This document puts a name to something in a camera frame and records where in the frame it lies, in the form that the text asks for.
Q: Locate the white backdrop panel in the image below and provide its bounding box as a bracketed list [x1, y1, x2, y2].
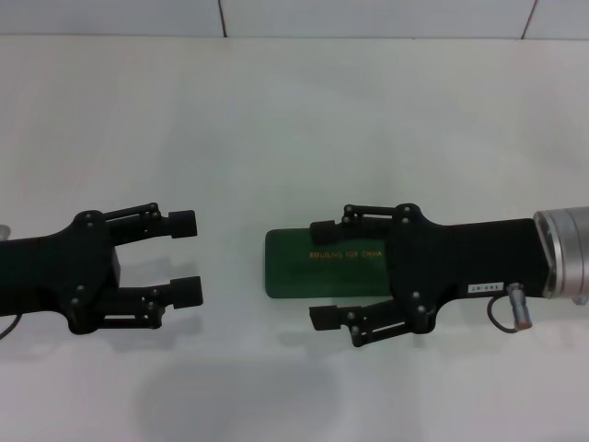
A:
[217, 0, 537, 41]
[524, 0, 589, 43]
[0, 0, 227, 40]

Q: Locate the green glasses case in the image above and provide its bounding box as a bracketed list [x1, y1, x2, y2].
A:
[263, 226, 393, 301]

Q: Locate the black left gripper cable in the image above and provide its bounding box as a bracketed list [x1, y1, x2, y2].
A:
[0, 314, 20, 342]

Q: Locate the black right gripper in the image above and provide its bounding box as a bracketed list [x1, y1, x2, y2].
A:
[308, 203, 556, 348]

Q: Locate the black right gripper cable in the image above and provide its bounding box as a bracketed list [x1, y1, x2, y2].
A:
[487, 294, 519, 332]

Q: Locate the silver right gripper post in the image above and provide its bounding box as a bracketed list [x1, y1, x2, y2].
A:
[505, 283, 532, 332]

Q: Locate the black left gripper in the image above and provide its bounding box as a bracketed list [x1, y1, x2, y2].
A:
[0, 202, 204, 335]

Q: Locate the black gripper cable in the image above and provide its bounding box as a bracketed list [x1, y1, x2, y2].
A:
[487, 294, 519, 332]
[0, 314, 20, 342]

